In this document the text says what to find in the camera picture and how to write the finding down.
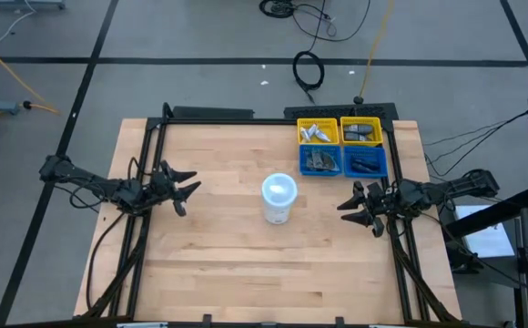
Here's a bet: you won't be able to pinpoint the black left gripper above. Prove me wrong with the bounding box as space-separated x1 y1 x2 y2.
149 159 201 217

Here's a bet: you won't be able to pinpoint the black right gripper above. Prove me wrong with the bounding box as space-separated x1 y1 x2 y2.
337 180 404 238

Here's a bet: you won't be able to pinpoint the blue plastic mesh basket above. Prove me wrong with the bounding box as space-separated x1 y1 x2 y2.
299 144 343 178
343 145 389 179

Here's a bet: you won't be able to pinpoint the white plastic jar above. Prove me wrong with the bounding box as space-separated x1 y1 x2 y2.
261 172 300 225

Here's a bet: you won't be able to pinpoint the yellow plastic mesh basket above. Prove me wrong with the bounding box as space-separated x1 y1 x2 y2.
340 116 384 149
297 117 340 146

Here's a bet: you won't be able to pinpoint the black perforated tray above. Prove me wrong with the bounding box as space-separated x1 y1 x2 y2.
283 103 400 121

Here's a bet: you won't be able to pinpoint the white flat board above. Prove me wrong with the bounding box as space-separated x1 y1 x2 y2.
452 203 519 260

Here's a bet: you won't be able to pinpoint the black side stand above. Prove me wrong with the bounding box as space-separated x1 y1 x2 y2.
440 185 528 274

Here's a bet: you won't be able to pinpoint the black aluminium table frame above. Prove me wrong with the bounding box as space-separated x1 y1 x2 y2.
73 102 463 328

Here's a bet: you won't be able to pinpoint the thick black power cable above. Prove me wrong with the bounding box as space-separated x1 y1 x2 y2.
84 210 127 312

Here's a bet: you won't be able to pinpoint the yellow floor cable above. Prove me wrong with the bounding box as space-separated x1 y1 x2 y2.
358 0 396 97
0 32 60 134

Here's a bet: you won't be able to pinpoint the black coiled floor cable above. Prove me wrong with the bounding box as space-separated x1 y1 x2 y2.
291 0 329 105

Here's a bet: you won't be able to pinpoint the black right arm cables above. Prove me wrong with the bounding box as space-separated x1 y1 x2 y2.
421 110 528 177

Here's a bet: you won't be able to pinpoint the black tangled cable bundle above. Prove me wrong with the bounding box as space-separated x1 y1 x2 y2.
258 0 372 43

